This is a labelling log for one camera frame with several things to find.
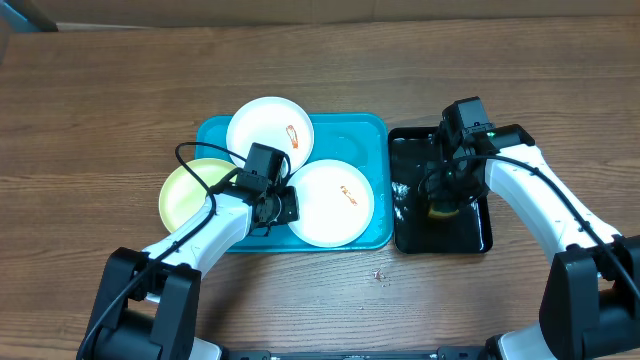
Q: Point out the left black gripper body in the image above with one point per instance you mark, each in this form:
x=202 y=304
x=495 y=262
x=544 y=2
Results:
x=285 y=208

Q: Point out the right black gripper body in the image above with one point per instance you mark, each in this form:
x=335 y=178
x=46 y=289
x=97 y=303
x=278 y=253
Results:
x=453 y=187

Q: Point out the green yellow sponge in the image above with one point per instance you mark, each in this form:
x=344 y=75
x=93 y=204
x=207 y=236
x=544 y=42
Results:
x=442 y=210

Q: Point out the white plate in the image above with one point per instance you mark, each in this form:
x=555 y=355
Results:
x=335 y=203
x=272 y=121

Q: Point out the yellow plate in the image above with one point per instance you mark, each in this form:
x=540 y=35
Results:
x=181 y=195

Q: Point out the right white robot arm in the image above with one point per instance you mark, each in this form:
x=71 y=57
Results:
x=590 y=306

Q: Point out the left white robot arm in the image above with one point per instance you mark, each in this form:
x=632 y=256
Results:
x=147 y=302

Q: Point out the black rectangular water tray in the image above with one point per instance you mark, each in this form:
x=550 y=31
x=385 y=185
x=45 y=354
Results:
x=413 y=151

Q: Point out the teal plastic tray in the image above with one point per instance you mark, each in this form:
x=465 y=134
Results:
x=360 y=139

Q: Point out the small crumb debris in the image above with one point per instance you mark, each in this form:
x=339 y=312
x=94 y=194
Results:
x=380 y=277

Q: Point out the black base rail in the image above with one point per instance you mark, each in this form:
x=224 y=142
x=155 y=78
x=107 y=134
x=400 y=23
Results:
x=442 y=353

